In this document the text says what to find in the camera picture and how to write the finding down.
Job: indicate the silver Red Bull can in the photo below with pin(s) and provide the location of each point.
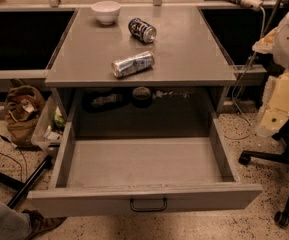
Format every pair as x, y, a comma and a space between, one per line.
133, 64

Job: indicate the dark blue soda can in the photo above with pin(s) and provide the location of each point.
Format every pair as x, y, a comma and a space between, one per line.
142, 30

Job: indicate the open grey top drawer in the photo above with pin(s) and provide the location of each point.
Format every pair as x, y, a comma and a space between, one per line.
100, 177

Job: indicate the grey cabinet desk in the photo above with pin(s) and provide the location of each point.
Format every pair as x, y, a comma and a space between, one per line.
188, 66

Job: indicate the clear plastic storage bin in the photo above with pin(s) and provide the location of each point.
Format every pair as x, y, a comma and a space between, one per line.
49, 129

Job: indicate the white ceramic bowl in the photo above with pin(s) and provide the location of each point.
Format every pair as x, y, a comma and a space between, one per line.
106, 12

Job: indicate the brown fabric bag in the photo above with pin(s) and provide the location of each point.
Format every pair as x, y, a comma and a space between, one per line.
23, 107

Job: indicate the black stand leg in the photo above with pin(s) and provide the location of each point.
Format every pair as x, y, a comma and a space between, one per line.
22, 188

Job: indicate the brown shoe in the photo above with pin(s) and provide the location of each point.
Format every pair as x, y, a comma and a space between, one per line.
40, 225

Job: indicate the person's grey trouser leg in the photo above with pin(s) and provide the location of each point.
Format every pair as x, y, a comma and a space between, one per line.
13, 225

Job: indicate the black drawer handle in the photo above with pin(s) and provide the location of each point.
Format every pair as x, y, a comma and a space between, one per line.
148, 205

